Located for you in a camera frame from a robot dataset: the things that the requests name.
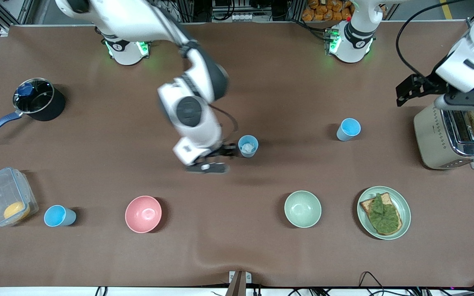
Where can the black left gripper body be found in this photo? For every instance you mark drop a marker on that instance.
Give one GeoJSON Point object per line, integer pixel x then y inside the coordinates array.
{"type": "Point", "coordinates": [427, 83]}

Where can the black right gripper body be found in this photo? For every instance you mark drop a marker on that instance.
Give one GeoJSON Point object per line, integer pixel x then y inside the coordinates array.
{"type": "Point", "coordinates": [227, 151]}

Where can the plain blue cup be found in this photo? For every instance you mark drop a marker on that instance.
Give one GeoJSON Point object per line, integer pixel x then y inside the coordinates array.
{"type": "Point", "coordinates": [350, 127]}
{"type": "Point", "coordinates": [56, 216]}
{"type": "Point", "coordinates": [243, 153]}

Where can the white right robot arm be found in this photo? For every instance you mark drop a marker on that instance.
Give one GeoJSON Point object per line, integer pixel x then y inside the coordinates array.
{"type": "Point", "coordinates": [196, 115]}

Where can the crumpled white paper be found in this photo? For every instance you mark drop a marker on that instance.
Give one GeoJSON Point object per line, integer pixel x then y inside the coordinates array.
{"type": "Point", "coordinates": [248, 146]}

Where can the beige and chrome toaster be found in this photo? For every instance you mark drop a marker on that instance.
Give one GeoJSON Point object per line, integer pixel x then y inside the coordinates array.
{"type": "Point", "coordinates": [430, 135]}

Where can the brown table cover cloth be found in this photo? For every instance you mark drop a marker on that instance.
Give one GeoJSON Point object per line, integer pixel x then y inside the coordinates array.
{"type": "Point", "coordinates": [282, 82]}

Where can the pale green bowl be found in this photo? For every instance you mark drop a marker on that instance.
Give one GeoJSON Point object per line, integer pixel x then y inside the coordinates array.
{"type": "Point", "coordinates": [303, 209]}

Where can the pink bowl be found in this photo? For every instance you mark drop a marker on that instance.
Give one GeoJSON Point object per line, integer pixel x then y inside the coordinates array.
{"type": "Point", "coordinates": [143, 213]}

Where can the bag of orange bread rolls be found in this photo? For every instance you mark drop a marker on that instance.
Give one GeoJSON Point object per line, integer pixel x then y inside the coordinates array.
{"type": "Point", "coordinates": [327, 10]}

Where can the pale green plate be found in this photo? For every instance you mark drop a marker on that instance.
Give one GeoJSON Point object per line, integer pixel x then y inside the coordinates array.
{"type": "Point", "coordinates": [403, 205]}

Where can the green lettuce leaf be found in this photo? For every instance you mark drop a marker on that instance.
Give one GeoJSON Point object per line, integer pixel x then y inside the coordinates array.
{"type": "Point", "coordinates": [385, 218]}

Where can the white power strip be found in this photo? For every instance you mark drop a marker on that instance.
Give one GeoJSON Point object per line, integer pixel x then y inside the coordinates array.
{"type": "Point", "coordinates": [241, 17]}

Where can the glass lid with blue knob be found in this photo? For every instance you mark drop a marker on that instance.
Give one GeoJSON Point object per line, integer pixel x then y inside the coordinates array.
{"type": "Point", "coordinates": [35, 98]}

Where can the orange food in container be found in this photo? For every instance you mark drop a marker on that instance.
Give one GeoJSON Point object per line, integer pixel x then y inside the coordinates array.
{"type": "Point", "coordinates": [15, 210]}

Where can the metal table clamp bracket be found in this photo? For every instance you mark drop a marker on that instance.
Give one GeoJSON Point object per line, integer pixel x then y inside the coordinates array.
{"type": "Point", "coordinates": [240, 281]}

